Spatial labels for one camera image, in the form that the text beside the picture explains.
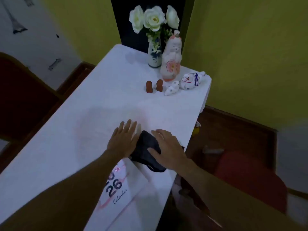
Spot white ceramic animal teapot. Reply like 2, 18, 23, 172
180, 71, 206, 91

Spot red cushioned stool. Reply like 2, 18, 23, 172
214, 151, 288, 215

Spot person's left hand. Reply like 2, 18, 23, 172
107, 119, 141, 159

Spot small white ceramic mouse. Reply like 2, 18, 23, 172
164, 80, 180, 96

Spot white pink ceramic figurine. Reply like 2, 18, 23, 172
160, 30, 182, 82

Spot person's right hand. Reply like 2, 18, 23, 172
147, 129, 191, 170

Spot metal wall bracket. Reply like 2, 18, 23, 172
48, 58, 62, 71

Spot white desk calendar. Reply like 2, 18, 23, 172
84, 158, 150, 231

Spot person's right forearm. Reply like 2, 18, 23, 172
178, 159, 308, 231

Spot black cloth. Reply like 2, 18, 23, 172
130, 130, 185, 173

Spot red wooden chair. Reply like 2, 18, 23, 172
0, 52, 64, 143

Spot white blue ceramic vase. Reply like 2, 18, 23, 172
147, 38, 162, 68

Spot white artificial flowers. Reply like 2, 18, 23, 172
129, 5, 180, 47

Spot person's left forearm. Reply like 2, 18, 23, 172
0, 149, 116, 231

